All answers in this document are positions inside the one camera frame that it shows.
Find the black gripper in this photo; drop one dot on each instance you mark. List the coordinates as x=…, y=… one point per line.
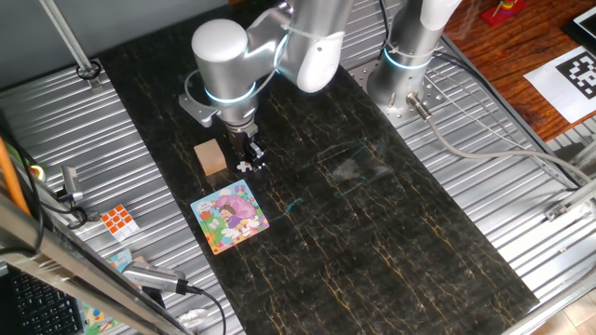
x=243, y=138

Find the pink jigsaw puzzle piece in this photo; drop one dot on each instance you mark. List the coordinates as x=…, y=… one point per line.
x=244, y=166

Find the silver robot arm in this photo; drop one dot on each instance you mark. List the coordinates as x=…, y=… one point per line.
x=228, y=60

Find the colourful butterfly puzzle board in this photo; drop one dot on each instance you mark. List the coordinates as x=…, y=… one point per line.
x=229, y=217

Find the colourful cartoon vehicle puzzle board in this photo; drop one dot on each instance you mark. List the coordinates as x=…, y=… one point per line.
x=122, y=261

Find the plain wooden block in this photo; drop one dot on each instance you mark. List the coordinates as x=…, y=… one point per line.
x=209, y=157

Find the black marble pattern mat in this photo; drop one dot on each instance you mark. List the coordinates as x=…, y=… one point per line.
x=349, y=223

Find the orange and white Rubik's cube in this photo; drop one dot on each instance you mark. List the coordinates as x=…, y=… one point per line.
x=119, y=222

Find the crumpled white wrapper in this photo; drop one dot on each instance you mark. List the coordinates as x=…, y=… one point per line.
x=193, y=318

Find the slanted metal pole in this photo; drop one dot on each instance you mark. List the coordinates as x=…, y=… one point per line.
x=70, y=42

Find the orange rod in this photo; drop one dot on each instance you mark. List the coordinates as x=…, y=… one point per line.
x=10, y=177

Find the black computer keyboard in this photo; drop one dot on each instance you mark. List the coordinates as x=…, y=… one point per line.
x=44, y=307

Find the white paper with marker code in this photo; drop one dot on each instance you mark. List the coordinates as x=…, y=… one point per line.
x=561, y=86

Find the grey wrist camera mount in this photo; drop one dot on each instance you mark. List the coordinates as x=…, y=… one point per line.
x=198, y=109

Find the small grey camera on clamp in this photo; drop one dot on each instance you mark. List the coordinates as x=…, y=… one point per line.
x=71, y=182

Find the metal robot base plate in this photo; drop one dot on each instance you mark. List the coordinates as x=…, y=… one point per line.
x=433, y=100

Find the aluminium frame beam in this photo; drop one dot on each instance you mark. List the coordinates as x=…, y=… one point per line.
x=70, y=260

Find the metal corner bracket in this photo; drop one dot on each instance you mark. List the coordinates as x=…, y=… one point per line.
x=570, y=202

